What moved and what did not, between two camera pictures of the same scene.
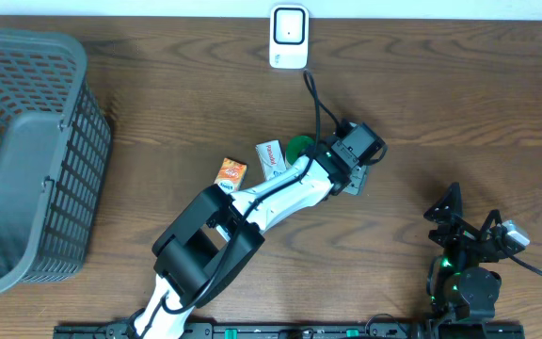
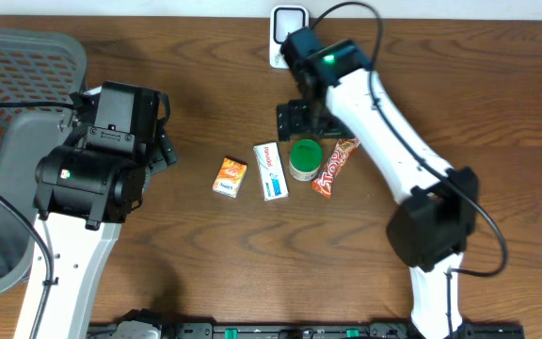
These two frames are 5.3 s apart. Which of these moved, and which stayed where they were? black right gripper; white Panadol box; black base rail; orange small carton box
Moved: black right gripper
Stayed: black base rail; white Panadol box; orange small carton box
